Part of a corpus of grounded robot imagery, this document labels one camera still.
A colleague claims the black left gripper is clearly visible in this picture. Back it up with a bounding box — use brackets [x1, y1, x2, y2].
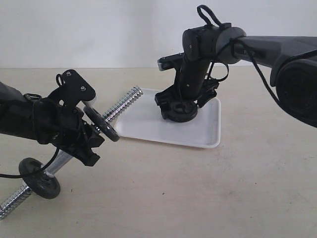
[32, 98, 105, 167]

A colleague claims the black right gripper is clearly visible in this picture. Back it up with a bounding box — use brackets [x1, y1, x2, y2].
[155, 57, 219, 119]

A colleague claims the black weight plate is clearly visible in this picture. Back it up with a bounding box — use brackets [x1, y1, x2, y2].
[161, 101, 198, 123]

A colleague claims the black plate without collar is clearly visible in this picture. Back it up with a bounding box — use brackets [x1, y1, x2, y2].
[83, 106, 120, 142]

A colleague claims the chrome threaded dumbbell bar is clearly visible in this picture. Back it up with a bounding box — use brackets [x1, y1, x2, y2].
[0, 86, 143, 220]

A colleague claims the black plate with collar nut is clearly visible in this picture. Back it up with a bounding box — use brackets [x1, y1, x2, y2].
[18, 158, 61, 199]

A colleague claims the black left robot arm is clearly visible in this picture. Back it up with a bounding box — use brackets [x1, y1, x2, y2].
[0, 83, 104, 167]

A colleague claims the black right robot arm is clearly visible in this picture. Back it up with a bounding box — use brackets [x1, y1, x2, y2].
[155, 23, 317, 127]

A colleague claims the white rectangular plastic tray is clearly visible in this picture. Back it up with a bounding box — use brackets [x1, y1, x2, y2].
[114, 88, 221, 148]

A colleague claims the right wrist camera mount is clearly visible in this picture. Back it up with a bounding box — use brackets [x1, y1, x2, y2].
[157, 53, 184, 71]

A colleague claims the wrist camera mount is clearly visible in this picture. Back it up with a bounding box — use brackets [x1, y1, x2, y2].
[48, 69, 96, 109]
[157, 53, 184, 71]

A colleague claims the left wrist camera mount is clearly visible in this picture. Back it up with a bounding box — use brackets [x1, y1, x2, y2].
[48, 69, 96, 109]

